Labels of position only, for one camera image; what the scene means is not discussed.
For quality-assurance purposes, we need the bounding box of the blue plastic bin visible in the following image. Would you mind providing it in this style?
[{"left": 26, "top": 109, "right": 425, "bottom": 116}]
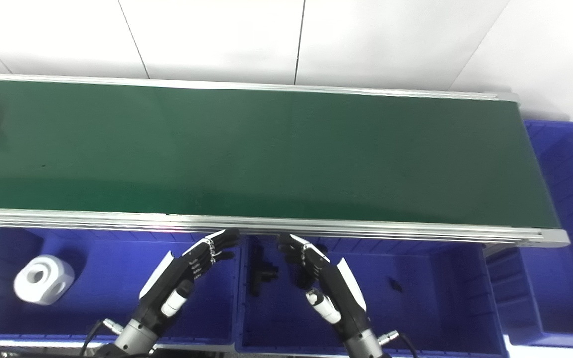
[
  {"left": 485, "top": 119, "right": 573, "bottom": 350},
  {"left": 0, "top": 227, "right": 240, "bottom": 347},
  {"left": 235, "top": 234, "right": 510, "bottom": 358}
]

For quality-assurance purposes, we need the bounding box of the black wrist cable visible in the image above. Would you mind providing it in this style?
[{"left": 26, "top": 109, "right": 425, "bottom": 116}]
[
  {"left": 378, "top": 329, "right": 419, "bottom": 358},
  {"left": 80, "top": 319, "right": 124, "bottom": 357}
]

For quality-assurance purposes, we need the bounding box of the white rounded part with hole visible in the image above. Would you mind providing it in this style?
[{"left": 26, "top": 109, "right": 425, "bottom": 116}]
[{"left": 14, "top": 254, "right": 75, "bottom": 306}]

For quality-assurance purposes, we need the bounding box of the black T-shaped part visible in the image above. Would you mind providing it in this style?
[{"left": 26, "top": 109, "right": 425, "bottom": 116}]
[{"left": 249, "top": 246, "right": 280, "bottom": 298}]

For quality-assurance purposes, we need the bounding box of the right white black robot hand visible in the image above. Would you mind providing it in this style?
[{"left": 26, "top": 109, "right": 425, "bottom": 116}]
[{"left": 277, "top": 232, "right": 370, "bottom": 344}]

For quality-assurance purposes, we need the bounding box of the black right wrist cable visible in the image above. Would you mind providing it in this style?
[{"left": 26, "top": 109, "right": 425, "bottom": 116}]
[{"left": 378, "top": 329, "right": 419, "bottom": 358}]

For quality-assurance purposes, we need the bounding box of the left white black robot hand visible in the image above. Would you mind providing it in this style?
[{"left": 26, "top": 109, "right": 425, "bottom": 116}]
[{"left": 135, "top": 228, "right": 241, "bottom": 332}]

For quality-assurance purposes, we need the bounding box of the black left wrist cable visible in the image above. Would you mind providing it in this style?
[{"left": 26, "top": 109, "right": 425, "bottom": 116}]
[{"left": 80, "top": 319, "right": 124, "bottom": 357}]

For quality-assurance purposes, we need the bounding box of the green conveyor belt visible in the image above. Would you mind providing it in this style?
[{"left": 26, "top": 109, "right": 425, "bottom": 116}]
[
  {"left": 0, "top": 72, "right": 571, "bottom": 248},
  {"left": 0, "top": 79, "right": 561, "bottom": 230}
]

